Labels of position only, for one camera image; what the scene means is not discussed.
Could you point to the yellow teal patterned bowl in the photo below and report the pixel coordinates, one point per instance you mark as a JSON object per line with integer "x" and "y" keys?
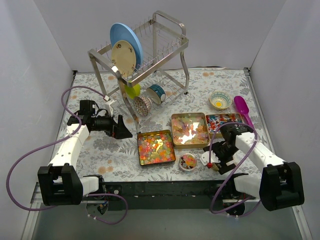
{"x": 220, "y": 100}

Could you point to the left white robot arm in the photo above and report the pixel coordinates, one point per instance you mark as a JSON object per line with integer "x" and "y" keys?
{"x": 59, "y": 182}

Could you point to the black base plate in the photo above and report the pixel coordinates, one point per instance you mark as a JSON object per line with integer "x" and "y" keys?
{"x": 167, "y": 195}

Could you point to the brown patterned bowl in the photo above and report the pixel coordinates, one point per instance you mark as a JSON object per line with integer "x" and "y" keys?
{"x": 142, "y": 105}

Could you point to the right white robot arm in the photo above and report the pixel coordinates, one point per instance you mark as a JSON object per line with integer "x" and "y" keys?
{"x": 280, "y": 185}

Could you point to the blue plate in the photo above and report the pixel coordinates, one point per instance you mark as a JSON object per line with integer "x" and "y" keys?
{"x": 120, "y": 31}

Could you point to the steel dish rack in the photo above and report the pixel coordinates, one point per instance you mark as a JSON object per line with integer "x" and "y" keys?
{"x": 157, "y": 41}

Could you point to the tin of star candies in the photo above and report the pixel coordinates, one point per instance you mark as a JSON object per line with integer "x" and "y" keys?
{"x": 155, "y": 148}

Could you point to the clear glass jar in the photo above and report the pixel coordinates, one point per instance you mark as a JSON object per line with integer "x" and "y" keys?
{"x": 187, "y": 162}

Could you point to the tin of lollipop candies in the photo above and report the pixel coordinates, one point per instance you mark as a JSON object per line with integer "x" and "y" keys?
{"x": 215, "y": 120}

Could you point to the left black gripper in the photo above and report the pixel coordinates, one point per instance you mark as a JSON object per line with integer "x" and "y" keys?
{"x": 115, "y": 126}

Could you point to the floral table mat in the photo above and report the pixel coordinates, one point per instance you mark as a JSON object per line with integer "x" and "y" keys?
{"x": 117, "y": 160}

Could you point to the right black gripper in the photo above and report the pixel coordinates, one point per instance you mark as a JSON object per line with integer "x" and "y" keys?
{"x": 217, "y": 157}

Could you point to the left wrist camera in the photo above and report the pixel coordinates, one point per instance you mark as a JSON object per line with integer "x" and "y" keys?
{"x": 109, "y": 105}

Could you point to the teal rimmed bowl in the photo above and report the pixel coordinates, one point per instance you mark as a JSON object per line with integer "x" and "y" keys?
{"x": 156, "y": 93}

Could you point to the magenta plastic scoop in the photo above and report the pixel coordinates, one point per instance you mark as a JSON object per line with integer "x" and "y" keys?
{"x": 242, "y": 108}

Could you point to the lime green bowl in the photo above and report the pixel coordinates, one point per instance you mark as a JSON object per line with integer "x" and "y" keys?
{"x": 134, "y": 91}

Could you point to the tin of popsicle candies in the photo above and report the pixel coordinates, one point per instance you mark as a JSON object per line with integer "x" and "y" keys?
{"x": 189, "y": 130}

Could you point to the cream plate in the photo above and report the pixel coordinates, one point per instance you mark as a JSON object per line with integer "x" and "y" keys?
{"x": 123, "y": 56}

